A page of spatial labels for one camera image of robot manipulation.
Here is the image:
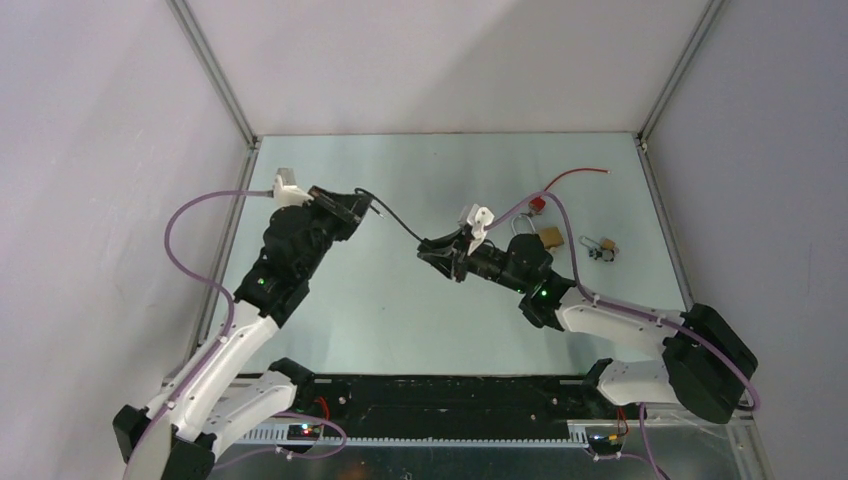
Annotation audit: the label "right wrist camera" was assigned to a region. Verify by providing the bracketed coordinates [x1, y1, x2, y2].
[459, 204, 495, 255]

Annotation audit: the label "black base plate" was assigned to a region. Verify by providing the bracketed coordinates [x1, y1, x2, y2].
[293, 374, 639, 441]

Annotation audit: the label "aluminium frame rail left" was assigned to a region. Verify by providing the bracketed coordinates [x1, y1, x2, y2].
[165, 0, 260, 333]

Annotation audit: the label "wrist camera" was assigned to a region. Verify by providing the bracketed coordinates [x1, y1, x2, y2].
[459, 204, 495, 255]
[272, 168, 313, 209]

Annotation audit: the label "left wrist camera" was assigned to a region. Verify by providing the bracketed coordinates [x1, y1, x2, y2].
[272, 168, 313, 209]

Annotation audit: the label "red cable padlock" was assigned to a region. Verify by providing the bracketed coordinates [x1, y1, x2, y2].
[528, 167, 612, 216]

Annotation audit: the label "aluminium frame rail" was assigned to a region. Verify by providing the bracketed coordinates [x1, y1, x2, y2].
[634, 0, 727, 379]
[165, 0, 260, 333]

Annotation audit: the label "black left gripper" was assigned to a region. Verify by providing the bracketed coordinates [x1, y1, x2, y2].
[296, 185, 372, 279]

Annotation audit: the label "large brass padlock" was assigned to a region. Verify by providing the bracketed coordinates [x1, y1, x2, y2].
[510, 213, 565, 251]

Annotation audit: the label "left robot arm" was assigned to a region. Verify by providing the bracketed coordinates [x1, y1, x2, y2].
[113, 186, 372, 479]

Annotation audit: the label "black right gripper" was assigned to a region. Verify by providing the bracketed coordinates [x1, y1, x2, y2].
[420, 227, 530, 295]

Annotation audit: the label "black cable padlock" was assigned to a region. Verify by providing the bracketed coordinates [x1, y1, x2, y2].
[354, 187, 423, 243]

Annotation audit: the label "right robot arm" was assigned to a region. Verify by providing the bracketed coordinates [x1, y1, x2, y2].
[417, 230, 758, 424]

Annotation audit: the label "aluminium frame rail right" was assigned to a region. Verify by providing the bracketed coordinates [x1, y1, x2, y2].
[634, 0, 727, 379]

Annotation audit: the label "keys on small padlock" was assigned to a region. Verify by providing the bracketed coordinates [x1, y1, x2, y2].
[589, 248, 617, 262]

